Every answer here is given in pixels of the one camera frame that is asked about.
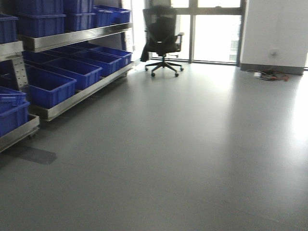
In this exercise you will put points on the black office chair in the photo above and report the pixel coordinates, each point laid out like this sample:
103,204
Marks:
161,37

